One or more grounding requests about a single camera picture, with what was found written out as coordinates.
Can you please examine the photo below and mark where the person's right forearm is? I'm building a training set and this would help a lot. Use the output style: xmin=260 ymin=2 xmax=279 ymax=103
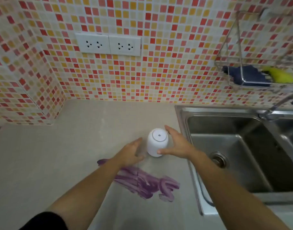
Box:
xmin=188 ymin=150 xmax=291 ymax=230

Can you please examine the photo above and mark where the steel wire wall rack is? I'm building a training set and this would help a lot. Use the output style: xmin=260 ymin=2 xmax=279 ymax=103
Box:
xmin=213 ymin=8 xmax=293 ymax=93

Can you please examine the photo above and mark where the purple smear stain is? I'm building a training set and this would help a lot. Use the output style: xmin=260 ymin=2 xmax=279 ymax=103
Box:
xmin=97 ymin=158 xmax=180 ymax=203

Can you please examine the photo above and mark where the person's left hand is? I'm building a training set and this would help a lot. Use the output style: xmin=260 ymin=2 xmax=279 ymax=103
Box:
xmin=112 ymin=137 xmax=146 ymax=168

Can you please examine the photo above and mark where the black shirt sleeve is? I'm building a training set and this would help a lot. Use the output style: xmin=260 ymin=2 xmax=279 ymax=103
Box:
xmin=18 ymin=211 xmax=69 ymax=230

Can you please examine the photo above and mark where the person's right hand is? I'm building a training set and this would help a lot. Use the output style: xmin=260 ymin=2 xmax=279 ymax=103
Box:
xmin=157 ymin=125 xmax=197 ymax=159

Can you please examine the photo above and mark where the round steel drain strainer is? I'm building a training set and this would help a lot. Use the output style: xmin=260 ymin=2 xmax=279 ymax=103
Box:
xmin=209 ymin=151 xmax=230 ymax=168

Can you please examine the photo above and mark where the dark blue cloth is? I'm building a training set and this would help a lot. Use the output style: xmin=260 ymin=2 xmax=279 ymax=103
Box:
xmin=222 ymin=65 xmax=273 ymax=87

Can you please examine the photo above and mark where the stainless steel double sink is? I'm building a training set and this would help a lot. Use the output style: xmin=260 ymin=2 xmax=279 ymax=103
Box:
xmin=174 ymin=104 xmax=293 ymax=216

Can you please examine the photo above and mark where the white cylindrical humidifier body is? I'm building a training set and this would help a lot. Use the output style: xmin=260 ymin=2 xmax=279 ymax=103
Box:
xmin=146 ymin=128 xmax=169 ymax=157

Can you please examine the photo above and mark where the person's left forearm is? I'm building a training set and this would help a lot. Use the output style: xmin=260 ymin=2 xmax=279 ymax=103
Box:
xmin=44 ymin=157 xmax=123 ymax=230

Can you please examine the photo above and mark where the chrome faucet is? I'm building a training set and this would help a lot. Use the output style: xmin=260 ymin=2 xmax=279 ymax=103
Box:
xmin=258 ymin=93 xmax=293 ymax=121

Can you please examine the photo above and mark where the yellow sponge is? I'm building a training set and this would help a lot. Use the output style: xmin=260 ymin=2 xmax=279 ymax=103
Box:
xmin=261 ymin=67 xmax=293 ymax=84

